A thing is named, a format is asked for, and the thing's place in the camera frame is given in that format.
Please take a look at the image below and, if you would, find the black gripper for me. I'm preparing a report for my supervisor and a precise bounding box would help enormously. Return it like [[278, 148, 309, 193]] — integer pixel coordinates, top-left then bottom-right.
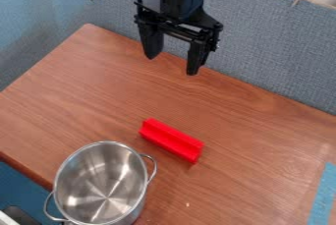
[[133, 0, 222, 76]]

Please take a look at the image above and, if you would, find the red plastic block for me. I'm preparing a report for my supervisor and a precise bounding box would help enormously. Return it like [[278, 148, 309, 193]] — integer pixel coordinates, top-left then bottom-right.
[[138, 118, 204, 163]]

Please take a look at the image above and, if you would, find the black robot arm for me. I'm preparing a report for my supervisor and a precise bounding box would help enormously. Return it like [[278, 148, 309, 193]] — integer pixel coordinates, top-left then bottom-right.
[[133, 0, 222, 76]]

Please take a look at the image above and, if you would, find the dark object bottom left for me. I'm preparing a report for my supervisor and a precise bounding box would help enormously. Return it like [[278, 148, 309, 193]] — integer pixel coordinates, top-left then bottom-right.
[[1, 205, 42, 225]]

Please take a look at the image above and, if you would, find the grey fabric divider panel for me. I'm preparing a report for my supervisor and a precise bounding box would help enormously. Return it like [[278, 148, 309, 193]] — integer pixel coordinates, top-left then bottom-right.
[[92, 0, 336, 115]]

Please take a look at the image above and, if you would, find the blue tape strip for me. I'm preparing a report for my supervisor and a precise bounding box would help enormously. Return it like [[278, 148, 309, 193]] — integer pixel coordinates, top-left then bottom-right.
[[306, 163, 336, 225]]

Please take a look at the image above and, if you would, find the metal pot with handles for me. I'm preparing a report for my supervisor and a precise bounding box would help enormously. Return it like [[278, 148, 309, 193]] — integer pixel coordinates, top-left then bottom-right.
[[42, 141, 157, 225]]

